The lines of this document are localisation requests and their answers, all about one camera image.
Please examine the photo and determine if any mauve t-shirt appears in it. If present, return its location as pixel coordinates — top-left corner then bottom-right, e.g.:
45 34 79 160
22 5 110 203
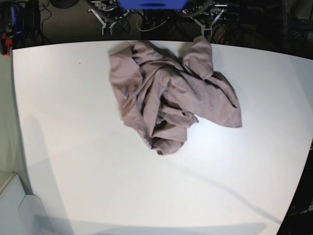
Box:
109 36 242 155

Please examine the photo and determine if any blue box at top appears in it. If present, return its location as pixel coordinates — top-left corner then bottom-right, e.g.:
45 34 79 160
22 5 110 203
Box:
118 0 187 10

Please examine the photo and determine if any white side table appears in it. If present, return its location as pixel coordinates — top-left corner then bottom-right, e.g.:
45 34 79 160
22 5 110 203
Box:
0 174 43 235

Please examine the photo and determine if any right aluminium frame bracket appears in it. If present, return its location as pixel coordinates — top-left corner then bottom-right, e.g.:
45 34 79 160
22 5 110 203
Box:
192 9 224 36

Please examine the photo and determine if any aluminium frame bracket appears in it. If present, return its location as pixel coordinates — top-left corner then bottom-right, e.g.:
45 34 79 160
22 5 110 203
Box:
192 9 224 36
88 9 117 35

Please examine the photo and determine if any left aluminium frame bracket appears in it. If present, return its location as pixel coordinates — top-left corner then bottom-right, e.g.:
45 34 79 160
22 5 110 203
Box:
88 9 117 35

